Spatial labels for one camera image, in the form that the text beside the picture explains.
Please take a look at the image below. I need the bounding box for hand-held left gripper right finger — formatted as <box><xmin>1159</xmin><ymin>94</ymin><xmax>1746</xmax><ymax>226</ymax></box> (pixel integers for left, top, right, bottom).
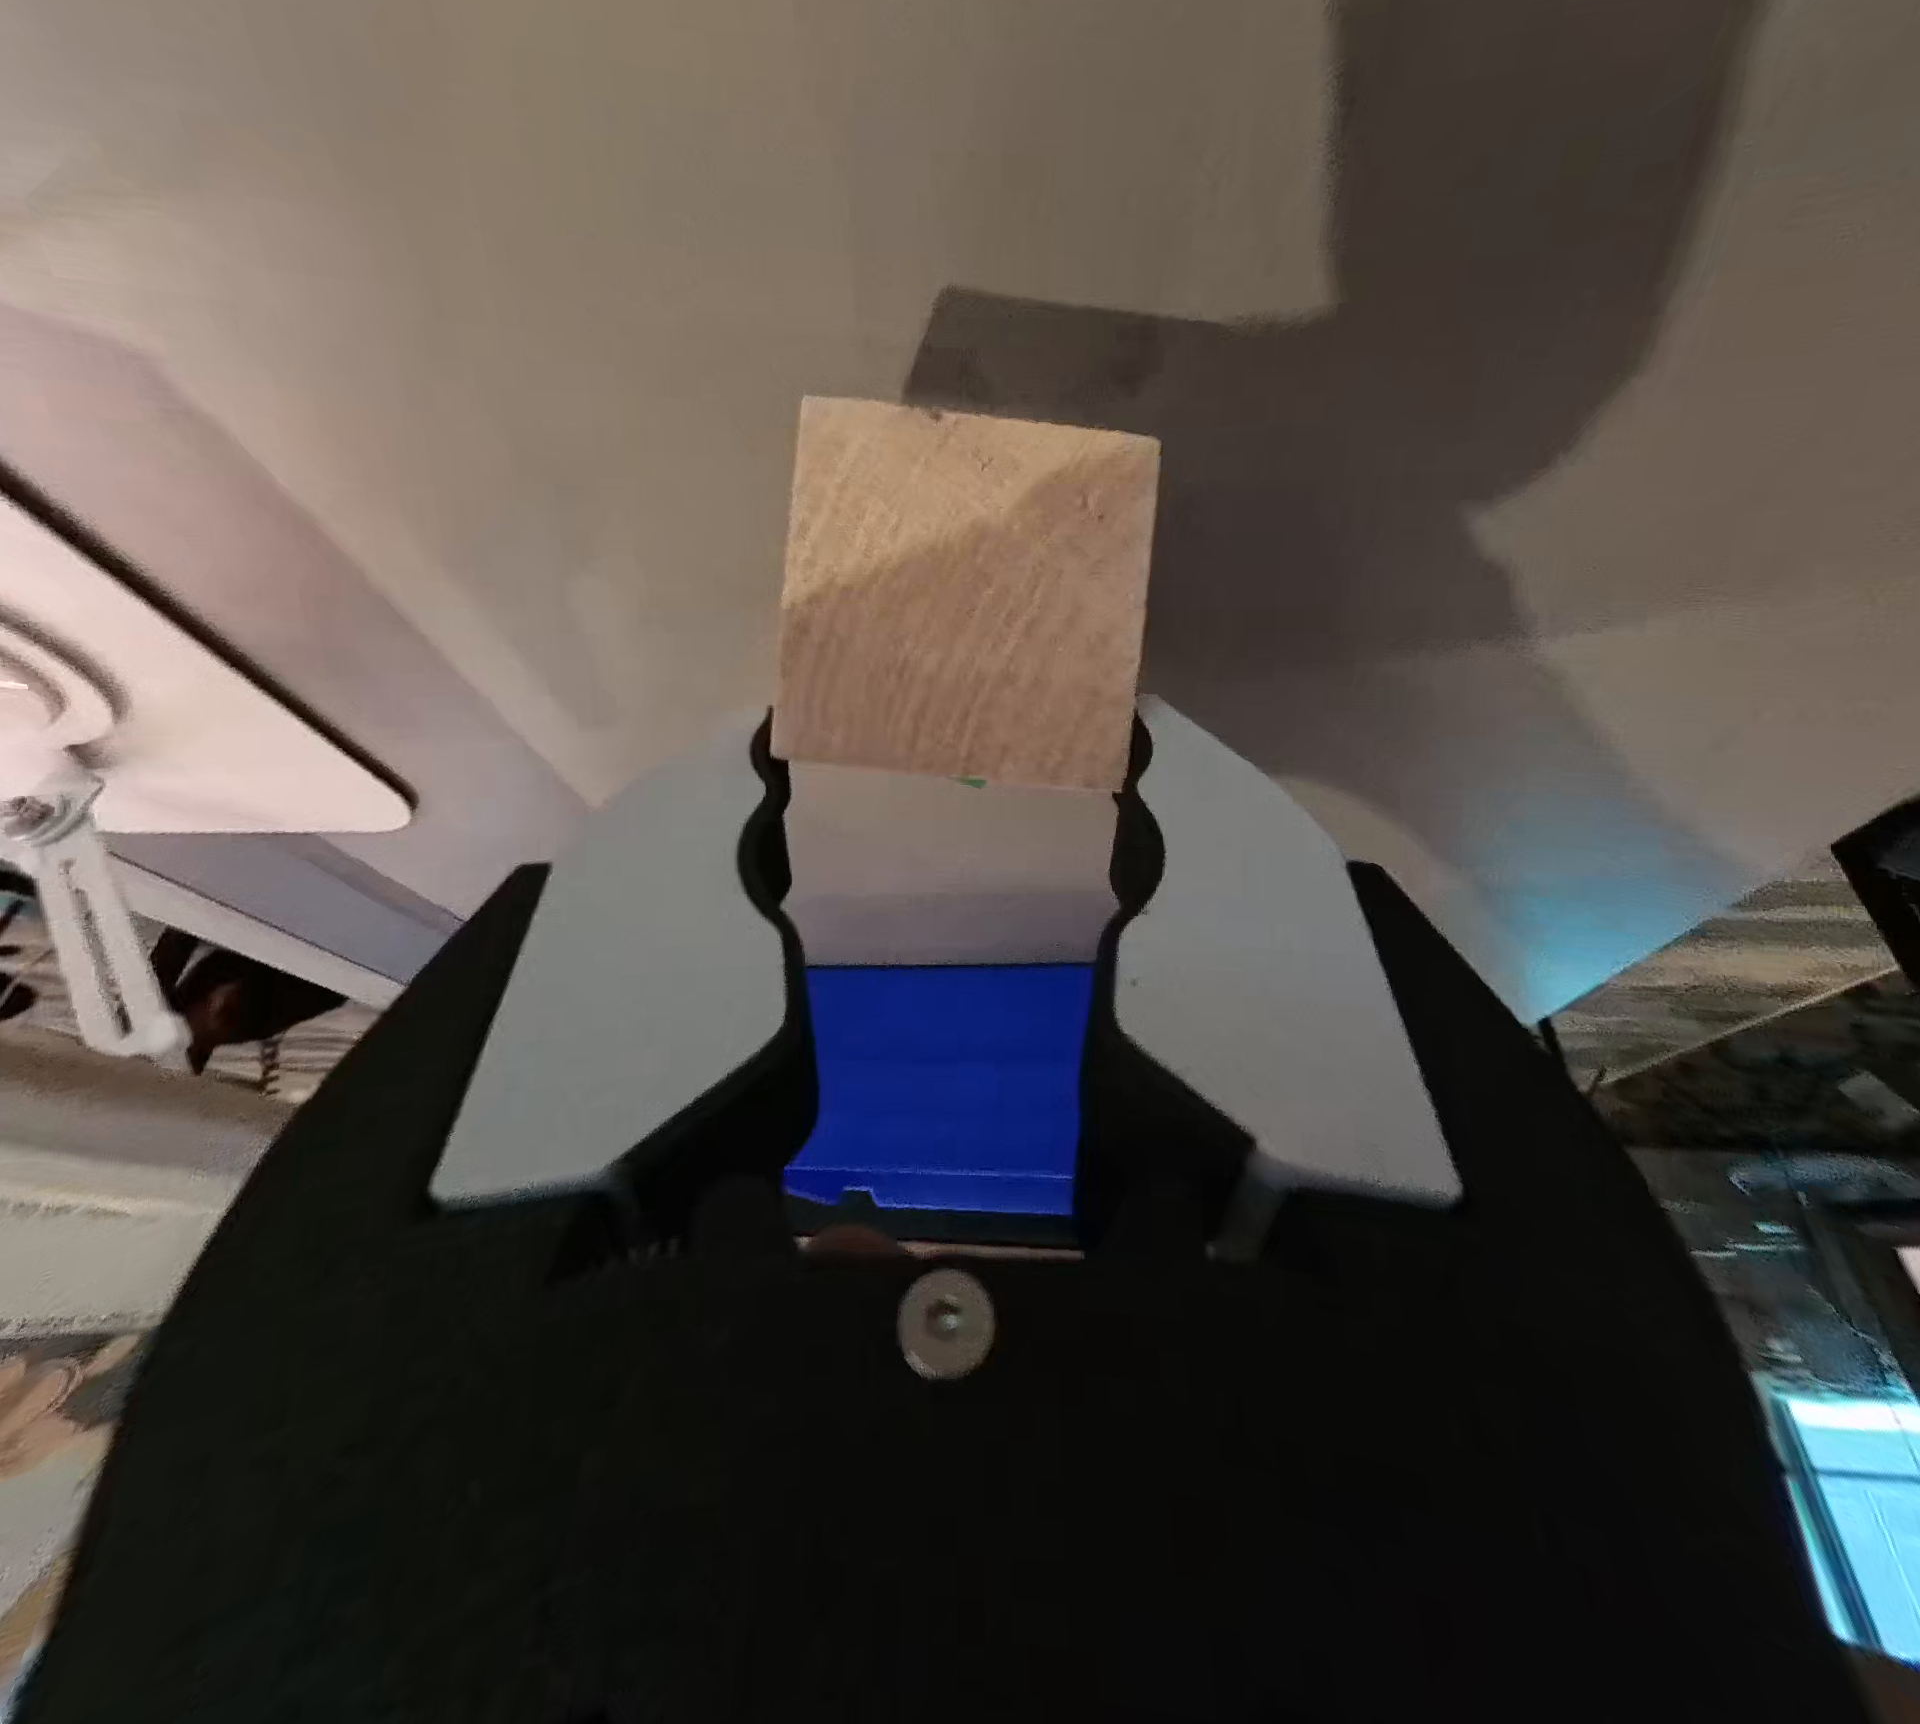
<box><xmin>1087</xmin><ymin>696</ymin><xmax>1460</xmax><ymax>1212</ymax></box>

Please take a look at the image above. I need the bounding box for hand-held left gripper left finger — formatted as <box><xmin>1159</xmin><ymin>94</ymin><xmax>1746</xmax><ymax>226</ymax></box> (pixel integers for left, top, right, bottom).
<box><xmin>430</xmin><ymin>706</ymin><xmax>799</xmax><ymax>1212</ymax></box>

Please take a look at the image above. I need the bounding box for blue plastic bin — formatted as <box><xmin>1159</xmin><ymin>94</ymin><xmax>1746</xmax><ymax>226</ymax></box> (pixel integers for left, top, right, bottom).
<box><xmin>783</xmin><ymin>958</ymin><xmax>1092</xmax><ymax>1225</ymax></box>

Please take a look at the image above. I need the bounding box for large pale wooden cube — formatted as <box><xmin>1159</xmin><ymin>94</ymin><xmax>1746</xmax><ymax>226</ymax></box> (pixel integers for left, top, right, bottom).
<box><xmin>770</xmin><ymin>395</ymin><xmax>1164</xmax><ymax>792</ymax></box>

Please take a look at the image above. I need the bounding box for white document stand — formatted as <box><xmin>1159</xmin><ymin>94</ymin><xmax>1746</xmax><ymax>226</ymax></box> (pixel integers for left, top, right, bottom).
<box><xmin>0</xmin><ymin>486</ymin><xmax>417</xmax><ymax>1065</ymax></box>

